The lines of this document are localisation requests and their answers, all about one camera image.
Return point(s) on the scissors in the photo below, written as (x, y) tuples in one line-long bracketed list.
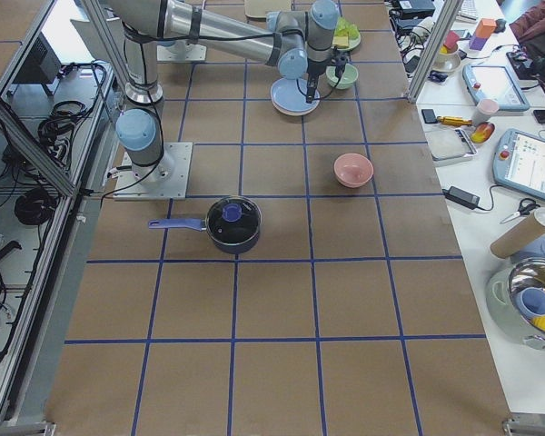
[(525, 207)]

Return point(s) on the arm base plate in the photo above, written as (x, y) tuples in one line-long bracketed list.
[(181, 53), (168, 181)]

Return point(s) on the green plate with food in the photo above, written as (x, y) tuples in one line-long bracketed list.
[(353, 43)]

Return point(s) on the blue cup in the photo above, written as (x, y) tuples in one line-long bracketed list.
[(531, 302)]

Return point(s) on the toy mango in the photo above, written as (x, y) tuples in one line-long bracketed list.
[(482, 132)]

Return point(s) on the teach pendant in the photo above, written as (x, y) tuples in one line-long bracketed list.
[(519, 163), (497, 83)]

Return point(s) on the kitchen scale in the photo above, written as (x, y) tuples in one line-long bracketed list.
[(449, 146)]

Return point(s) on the bread slice on plate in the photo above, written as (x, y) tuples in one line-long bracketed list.
[(341, 42)]

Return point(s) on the grey pot with handles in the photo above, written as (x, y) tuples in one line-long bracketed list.
[(501, 309)]

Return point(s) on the coloured toy blocks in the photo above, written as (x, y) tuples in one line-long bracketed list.
[(483, 31)]

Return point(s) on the aluminium frame post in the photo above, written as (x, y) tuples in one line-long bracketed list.
[(442, 26)]

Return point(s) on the blue plate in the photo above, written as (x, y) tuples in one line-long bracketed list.
[(290, 94)]

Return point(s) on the white bowl with fruit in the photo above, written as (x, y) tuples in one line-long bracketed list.
[(447, 59)]

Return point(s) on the cream plate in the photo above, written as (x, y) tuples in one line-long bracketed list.
[(292, 112)]

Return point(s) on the pink bowl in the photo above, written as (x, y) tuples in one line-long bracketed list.
[(353, 170)]

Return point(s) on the near teach pendant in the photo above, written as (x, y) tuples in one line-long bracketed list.
[(519, 163)]

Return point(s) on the far teach pendant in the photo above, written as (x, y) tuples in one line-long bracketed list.
[(497, 83)]

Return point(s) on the steel mixing bowl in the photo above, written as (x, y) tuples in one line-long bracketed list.
[(529, 273)]

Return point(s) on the white cup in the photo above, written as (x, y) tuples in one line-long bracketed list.
[(484, 110)]

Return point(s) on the black power adapter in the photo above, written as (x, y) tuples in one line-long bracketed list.
[(461, 197)]

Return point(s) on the cardboard tube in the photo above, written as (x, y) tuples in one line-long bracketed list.
[(520, 235)]

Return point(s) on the lettuce leaf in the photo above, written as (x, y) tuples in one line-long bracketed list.
[(345, 28)]

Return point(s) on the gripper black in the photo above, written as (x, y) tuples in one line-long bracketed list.
[(315, 68)]

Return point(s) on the yellow screwdriver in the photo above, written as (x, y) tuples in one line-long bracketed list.
[(454, 121)]

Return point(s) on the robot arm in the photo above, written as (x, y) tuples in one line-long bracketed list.
[(297, 43), (173, 46)]

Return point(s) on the blue saucepan with lid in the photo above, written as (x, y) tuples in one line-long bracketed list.
[(233, 224)]

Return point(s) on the green bowl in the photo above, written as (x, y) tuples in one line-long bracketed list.
[(342, 77)]

